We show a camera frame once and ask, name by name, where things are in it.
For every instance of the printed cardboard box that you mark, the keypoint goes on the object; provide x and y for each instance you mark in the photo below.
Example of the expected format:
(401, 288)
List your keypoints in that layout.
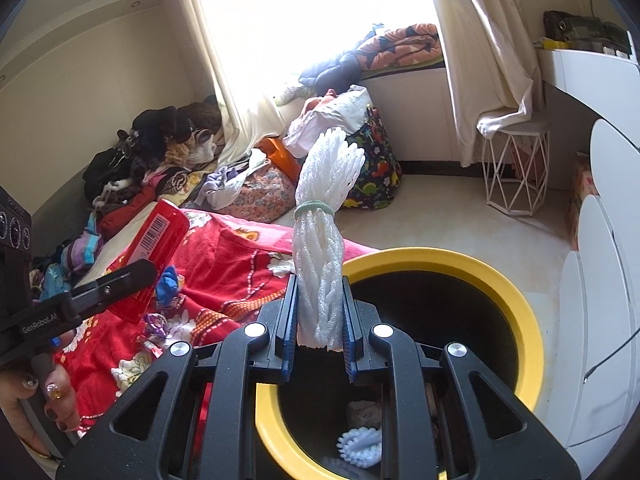
(582, 195)

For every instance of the cream curtain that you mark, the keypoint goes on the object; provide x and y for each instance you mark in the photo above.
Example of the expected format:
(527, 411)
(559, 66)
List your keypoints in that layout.
(480, 35)
(235, 85)

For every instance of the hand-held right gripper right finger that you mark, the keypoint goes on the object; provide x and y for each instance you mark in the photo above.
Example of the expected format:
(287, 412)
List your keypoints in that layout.
(350, 330)

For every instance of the white laundry bundle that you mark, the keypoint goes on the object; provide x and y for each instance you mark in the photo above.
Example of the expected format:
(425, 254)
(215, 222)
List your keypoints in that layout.
(330, 110)

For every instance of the person's left hand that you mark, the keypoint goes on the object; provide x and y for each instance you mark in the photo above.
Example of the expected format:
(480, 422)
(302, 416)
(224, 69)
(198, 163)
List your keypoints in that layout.
(20, 405)

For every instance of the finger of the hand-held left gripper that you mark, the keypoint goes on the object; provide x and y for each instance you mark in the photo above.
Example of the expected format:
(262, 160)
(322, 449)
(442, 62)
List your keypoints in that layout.
(115, 285)

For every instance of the dinosaur print laundry basket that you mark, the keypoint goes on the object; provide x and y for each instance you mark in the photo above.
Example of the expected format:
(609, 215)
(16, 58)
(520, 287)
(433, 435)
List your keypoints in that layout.
(375, 170)

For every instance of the white green pillow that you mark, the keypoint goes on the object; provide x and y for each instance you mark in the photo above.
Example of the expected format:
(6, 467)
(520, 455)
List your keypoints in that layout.
(290, 94)

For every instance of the pile of dark clothes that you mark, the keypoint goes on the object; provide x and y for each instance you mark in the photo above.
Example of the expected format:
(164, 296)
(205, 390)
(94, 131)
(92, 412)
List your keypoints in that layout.
(155, 125)

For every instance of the grey bed headboard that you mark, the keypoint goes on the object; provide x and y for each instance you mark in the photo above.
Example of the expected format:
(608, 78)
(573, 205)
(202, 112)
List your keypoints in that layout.
(55, 210)

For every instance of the window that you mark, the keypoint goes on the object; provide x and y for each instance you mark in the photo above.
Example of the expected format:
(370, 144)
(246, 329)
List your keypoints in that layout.
(320, 0)

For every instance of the white window seat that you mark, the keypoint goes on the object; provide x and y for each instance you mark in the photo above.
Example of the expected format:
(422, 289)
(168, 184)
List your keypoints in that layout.
(420, 110)

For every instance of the large white foam net bundle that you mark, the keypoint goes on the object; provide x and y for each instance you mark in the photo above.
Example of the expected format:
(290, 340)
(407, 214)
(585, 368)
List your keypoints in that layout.
(320, 260)

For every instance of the floral fabric bag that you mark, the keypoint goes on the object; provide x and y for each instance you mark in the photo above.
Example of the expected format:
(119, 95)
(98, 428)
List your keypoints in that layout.
(265, 190)

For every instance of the white printed plastic bag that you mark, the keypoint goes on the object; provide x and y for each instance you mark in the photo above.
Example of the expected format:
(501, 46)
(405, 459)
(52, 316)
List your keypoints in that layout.
(362, 412)

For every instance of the striped purple cloth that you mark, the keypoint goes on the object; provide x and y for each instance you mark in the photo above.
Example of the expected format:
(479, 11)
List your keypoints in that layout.
(82, 250)

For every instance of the black bin with yellow rim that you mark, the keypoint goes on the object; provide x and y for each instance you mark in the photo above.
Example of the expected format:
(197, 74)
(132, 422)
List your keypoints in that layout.
(500, 280)

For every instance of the orange patterned quilt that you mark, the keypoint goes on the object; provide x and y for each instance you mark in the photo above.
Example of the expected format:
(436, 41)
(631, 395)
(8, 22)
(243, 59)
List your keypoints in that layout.
(400, 45)

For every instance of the shiny foil candy wrapper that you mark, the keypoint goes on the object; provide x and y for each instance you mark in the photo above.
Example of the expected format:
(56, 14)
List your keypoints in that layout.
(156, 327)

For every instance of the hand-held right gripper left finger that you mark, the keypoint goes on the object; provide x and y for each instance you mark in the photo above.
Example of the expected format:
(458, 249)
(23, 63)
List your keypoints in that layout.
(287, 320)

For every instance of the orange bag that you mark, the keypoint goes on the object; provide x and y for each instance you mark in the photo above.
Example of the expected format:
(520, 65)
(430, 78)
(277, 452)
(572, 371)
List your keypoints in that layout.
(282, 157)

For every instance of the red snack packet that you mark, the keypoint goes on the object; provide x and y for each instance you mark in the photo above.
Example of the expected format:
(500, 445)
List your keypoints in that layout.
(160, 232)

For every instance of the red floral blanket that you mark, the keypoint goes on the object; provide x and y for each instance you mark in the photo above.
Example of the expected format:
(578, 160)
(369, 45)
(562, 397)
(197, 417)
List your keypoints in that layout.
(225, 270)

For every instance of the white scalloped chair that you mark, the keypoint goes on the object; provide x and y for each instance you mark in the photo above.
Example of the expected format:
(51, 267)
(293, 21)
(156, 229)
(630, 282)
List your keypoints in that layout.
(600, 310)

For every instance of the white lavender clothes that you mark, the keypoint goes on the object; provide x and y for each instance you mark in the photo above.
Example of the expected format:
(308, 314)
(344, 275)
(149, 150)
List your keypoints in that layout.
(225, 180)

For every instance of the blue plastic wrapper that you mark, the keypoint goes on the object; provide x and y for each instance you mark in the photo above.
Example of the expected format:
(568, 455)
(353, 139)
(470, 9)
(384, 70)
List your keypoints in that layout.
(168, 282)

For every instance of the red folded cloth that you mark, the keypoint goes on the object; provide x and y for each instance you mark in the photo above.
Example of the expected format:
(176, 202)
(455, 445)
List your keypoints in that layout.
(125, 215)

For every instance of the white vanity desk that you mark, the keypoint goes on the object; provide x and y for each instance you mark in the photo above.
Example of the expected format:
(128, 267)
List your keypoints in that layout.
(590, 75)

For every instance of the camouflage bag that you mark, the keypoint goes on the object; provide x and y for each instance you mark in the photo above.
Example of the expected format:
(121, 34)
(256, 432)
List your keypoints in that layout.
(575, 27)

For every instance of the dark jacket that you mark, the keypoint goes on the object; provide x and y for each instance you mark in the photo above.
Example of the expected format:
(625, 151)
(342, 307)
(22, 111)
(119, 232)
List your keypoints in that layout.
(330, 70)

